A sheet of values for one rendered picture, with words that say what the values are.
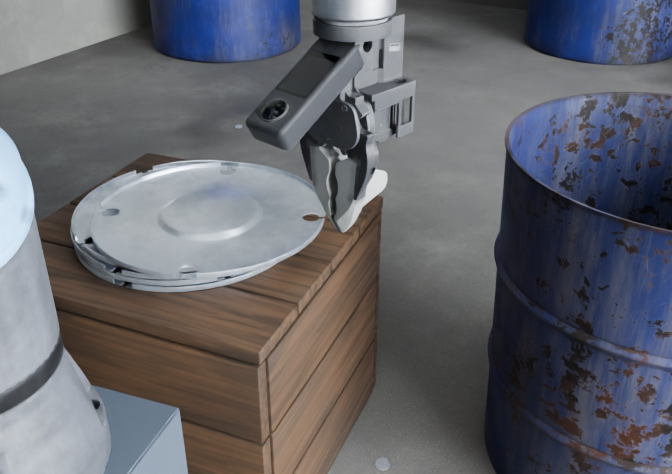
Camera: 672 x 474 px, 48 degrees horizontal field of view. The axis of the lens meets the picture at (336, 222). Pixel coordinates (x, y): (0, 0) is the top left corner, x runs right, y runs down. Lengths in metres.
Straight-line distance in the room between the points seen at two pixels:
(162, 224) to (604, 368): 0.54
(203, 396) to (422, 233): 0.93
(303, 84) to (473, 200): 1.22
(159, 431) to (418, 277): 1.03
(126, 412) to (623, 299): 0.51
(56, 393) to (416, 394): 0.83
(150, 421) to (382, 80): 0.36
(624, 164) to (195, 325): 0.68
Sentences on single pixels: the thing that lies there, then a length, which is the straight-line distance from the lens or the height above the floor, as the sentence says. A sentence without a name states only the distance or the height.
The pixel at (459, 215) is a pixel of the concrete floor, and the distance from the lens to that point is 1.77.
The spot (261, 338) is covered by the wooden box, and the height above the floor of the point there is 0.35.
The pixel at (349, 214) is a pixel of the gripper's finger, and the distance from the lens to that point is 0.73.
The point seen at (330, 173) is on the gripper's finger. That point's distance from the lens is 0.73.
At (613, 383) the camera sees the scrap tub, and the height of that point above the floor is 0.27.
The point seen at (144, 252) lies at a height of 0.39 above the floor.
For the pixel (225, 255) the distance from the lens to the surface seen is 0.87.
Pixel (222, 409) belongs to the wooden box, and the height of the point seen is 0.26.
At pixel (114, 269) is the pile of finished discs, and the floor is 0.37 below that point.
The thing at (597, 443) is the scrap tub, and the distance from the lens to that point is 0.97.
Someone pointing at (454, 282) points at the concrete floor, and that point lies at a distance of 1.53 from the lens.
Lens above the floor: 0.84
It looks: 29 degrees down
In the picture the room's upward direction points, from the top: straight up
